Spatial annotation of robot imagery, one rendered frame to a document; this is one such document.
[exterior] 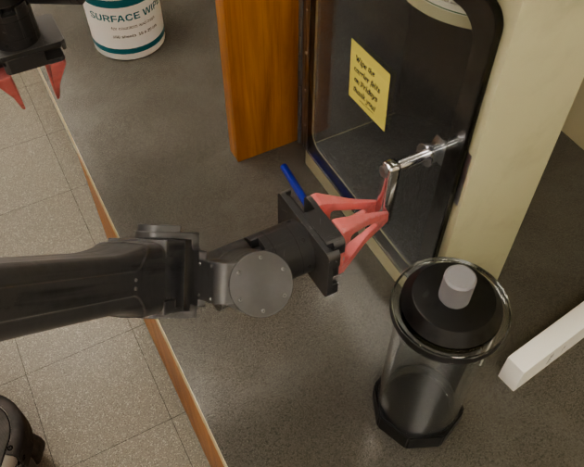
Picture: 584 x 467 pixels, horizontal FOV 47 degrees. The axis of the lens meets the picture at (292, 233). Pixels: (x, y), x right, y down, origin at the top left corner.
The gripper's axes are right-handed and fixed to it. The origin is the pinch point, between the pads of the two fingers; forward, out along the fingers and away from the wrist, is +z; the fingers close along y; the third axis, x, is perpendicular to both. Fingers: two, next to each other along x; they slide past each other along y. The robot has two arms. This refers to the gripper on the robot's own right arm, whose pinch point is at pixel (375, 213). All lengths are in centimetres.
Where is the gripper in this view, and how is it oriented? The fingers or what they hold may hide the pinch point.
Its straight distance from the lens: 71.5
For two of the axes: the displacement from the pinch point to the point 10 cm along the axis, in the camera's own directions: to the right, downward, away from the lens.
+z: 8.7, -3.6, 3.3
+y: -4.9, -6.5, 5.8
